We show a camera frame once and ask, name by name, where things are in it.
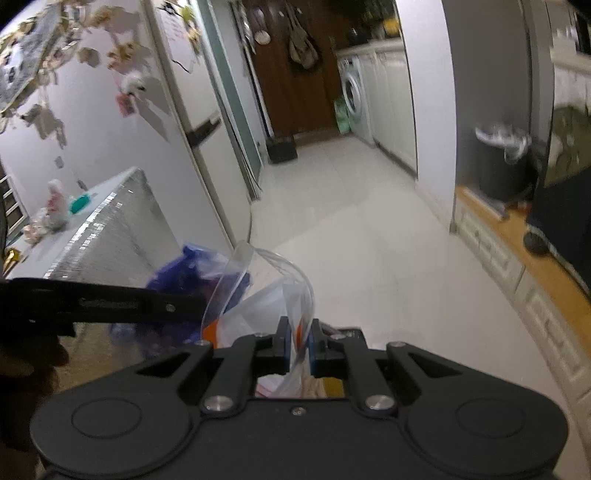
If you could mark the wooden bench cabinet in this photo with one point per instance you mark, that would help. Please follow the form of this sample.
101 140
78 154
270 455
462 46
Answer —
531 286

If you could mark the black printed cloth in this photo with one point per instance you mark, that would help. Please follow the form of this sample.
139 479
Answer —
568 207

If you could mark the crumpled pale wrapper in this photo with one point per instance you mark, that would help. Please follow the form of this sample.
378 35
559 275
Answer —
37 230

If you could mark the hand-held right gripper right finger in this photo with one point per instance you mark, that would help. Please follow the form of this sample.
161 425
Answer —
313 350

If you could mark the brown wooden door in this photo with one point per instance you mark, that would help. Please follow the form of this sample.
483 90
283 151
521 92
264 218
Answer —
277 92

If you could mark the white washing machine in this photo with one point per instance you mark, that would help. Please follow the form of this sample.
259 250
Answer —
358 97

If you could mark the wall photo collage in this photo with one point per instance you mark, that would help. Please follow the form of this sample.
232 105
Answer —
32 50

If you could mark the wooden wall block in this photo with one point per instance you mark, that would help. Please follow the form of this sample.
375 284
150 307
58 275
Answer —
102 17

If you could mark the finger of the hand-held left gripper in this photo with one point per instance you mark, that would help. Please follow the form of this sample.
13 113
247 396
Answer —
152 304

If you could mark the purple snack packet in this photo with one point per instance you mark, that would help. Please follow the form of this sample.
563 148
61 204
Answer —
180 277

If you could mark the white plush sheep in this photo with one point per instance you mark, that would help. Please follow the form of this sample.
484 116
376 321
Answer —
134 84

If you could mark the gold snack packet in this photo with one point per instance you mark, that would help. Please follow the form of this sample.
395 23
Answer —
14 257

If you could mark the green plastic bag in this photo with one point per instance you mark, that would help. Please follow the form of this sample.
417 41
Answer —
342 117

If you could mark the small wooden wall square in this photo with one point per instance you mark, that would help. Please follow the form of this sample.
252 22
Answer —
88 56

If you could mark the white kitchen counter cabinets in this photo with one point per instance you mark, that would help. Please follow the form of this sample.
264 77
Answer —
392 106

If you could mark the person's left hand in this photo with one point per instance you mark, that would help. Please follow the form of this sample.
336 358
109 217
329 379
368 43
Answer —
27 360

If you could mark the grey trash bin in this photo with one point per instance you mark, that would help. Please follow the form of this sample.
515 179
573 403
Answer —
501 166

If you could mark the yellow kitchen container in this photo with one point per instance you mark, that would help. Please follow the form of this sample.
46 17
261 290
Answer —
392 28

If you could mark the white refrigerator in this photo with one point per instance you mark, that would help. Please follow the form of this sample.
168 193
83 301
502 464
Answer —
207 92

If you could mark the round hanging strainer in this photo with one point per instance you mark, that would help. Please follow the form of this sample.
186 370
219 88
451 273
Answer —
262 37

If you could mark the hanging cloth bag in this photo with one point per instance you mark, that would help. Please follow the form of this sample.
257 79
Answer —
302 46

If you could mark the wooden wall toy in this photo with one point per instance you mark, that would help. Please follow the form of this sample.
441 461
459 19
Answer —
123 56

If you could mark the teal packet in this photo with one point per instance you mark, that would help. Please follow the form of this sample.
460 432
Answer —
81 204

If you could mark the white pink plastic wrapper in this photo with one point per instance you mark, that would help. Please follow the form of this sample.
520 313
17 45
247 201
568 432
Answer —
57 207

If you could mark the small black box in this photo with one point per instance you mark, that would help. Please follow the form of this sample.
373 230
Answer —
282 150

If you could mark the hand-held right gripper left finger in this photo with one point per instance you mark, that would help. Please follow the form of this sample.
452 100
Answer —
287 346

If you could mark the small black round object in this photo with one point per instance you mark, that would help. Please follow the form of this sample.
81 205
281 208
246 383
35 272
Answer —
535 243

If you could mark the black cooking pot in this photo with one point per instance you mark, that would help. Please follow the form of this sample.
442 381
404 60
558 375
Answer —
356 37

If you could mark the clear plastic bag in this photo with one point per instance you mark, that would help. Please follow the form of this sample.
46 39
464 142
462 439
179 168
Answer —
272 295

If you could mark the white storage shelf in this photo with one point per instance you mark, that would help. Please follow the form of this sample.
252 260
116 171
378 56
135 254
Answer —
572 69

